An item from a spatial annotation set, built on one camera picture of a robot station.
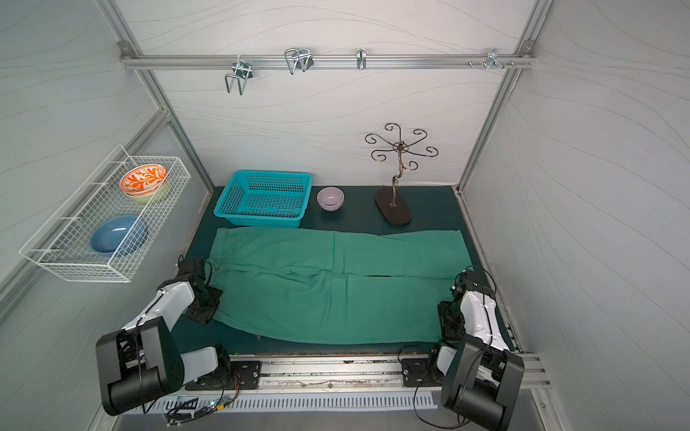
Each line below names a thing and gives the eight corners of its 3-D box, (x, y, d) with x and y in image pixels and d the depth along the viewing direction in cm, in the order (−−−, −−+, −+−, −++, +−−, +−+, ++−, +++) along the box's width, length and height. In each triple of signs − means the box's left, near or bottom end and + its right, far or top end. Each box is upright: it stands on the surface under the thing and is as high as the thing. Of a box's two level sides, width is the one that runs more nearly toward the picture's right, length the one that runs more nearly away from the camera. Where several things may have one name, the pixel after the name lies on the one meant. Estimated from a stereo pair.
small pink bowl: (317, 217, 115) (315, 203, 108) (319, 200, 122) (317, 186, 115) (344, 217, 115) (343, 204, 108) (344, 200, 122) (344, 186, 115)
